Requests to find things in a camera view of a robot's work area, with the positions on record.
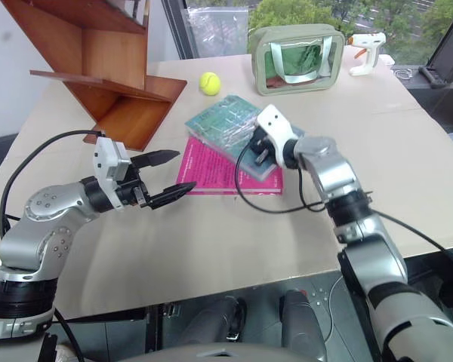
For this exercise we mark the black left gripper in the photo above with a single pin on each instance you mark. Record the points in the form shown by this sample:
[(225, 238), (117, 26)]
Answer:
[(134, 190)]

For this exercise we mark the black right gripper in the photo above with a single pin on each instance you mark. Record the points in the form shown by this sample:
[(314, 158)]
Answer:
[(262, 140)]

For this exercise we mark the green book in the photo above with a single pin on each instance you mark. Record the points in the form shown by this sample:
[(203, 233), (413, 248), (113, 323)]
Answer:
[(219, 120)]

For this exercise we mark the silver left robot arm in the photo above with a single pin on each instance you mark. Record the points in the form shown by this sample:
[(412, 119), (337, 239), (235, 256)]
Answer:
[(41, 211)]

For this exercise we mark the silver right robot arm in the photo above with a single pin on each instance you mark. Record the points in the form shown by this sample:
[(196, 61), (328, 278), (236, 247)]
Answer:
[(332, 166)]

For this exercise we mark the pink book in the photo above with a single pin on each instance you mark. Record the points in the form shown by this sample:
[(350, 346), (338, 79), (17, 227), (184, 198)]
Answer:
[(204, 169)]

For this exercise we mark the wooden bookshelf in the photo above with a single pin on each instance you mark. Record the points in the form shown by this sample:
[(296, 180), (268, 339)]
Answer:
[(113, 49)]

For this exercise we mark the yellow tennis ball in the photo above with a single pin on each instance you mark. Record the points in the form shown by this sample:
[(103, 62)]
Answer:
[(210, 83)]

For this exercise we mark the green transparent tote bag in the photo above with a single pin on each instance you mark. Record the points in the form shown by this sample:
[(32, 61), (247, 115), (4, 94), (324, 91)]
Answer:
[(260, 56)]

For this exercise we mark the white glue gun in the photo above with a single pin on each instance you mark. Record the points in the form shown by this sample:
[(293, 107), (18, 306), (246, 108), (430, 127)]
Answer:
[(370, 53)]

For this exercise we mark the dark rounded robot leg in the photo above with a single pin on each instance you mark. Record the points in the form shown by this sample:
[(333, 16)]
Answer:
[(302, 324), (211, 324)]

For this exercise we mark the small white box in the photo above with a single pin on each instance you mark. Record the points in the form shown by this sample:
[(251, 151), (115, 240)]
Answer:
[(387, 59)]

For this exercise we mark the black chair seat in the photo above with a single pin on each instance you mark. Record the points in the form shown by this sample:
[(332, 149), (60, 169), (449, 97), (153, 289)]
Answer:
[(0, 158)]

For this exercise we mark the black monitor with stand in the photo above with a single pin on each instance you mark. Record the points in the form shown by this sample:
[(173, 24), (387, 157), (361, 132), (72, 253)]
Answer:
[(449, 56)]

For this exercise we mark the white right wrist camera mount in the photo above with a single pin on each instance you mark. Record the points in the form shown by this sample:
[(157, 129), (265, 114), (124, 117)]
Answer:
[(275, 124)]

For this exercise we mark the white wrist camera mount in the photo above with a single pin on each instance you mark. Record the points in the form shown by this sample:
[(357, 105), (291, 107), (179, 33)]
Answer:
[(275, 124), (105, 162)]

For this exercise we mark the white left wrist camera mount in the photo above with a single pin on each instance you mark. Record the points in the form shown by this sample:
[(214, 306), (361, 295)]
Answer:
[(105, 162)]

